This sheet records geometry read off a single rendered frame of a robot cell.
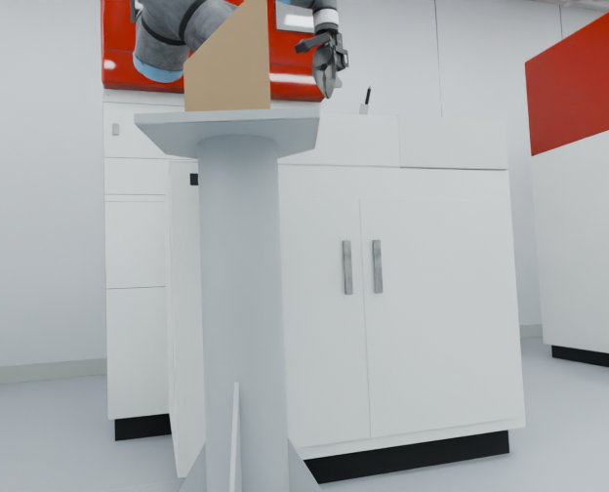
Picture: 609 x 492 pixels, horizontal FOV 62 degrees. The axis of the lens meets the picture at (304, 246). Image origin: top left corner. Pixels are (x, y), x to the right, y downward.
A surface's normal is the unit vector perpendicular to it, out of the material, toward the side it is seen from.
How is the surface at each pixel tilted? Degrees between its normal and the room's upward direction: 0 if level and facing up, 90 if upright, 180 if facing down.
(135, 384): 90
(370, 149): 90
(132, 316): 90
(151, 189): 90
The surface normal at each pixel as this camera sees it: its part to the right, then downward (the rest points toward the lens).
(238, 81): 0.05, -0.07
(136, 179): 0.29, -0.07
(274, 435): 0.77, -0.07
